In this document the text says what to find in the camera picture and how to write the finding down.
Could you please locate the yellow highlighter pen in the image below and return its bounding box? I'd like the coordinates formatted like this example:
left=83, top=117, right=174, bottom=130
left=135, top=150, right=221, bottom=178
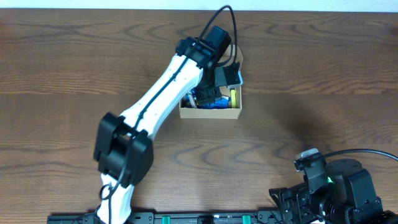
left=230, top=89, right=237, bottom=108

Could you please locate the brown cardboard box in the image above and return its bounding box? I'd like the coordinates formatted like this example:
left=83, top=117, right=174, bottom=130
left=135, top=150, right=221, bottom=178
left=178, top=46, right=243, bottom=119

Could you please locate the blue capped whiteboard marker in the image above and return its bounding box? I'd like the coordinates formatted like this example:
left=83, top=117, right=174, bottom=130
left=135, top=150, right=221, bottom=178
left=185, top=92, right=197, bottom=109

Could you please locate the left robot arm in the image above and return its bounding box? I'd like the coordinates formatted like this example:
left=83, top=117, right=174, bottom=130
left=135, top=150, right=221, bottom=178
left=93, top=53, right=204, bottom=223

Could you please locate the green clamp right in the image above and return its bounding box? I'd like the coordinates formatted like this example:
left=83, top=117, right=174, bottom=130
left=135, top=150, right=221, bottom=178
left=242, top=215, right=251, bottom=224

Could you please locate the green clamp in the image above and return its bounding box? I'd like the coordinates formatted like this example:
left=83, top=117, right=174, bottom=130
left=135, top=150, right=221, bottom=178
left=242, top=215, right=251, bottom=224
left=162, top=216, right=171, bottom=224

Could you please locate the green clamp left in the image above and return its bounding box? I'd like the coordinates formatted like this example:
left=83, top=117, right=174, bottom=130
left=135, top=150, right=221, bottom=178
left=162, top=216, right=171, bottom=224

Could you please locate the black aluminium mounting rail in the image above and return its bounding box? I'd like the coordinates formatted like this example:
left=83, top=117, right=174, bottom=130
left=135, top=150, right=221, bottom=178
left=47, top=210, right=282, bottom=224

